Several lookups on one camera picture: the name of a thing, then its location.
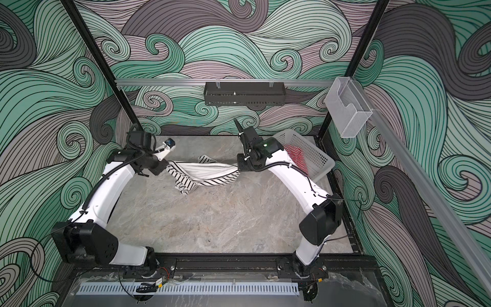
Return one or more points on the aluminium wall rail back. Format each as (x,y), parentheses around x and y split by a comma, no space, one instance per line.
(201,82)

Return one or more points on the white slotted cable duct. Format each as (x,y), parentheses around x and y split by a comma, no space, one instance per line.
(191,288)

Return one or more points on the aluminium wall rail right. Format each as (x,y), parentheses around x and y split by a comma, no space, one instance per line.
(390,124)

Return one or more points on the aluminium wall rail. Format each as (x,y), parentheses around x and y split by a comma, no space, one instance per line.
(390,124)
(201,82)

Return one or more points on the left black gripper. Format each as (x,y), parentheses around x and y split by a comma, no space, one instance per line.
(149,153)

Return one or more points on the red white striped tank top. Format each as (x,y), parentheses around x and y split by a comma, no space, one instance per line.
(297,156)

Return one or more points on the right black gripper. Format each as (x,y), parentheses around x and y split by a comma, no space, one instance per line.
(242,165)

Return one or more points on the white plastic laundry basket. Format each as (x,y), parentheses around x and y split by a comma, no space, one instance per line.
(318,162)

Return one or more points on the clear plastic wall bin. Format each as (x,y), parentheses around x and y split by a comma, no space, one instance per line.
(348,105)

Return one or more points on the black white striped tank top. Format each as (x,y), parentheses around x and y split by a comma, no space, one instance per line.
(207,172)

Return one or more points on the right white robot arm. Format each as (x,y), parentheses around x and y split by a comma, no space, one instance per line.
(323,210)

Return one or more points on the black perforated wall tray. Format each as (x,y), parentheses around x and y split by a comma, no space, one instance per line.
(245,94)

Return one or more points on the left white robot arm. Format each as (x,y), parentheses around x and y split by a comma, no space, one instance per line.
(83,240)

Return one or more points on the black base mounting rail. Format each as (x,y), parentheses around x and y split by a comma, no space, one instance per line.
(273,265)

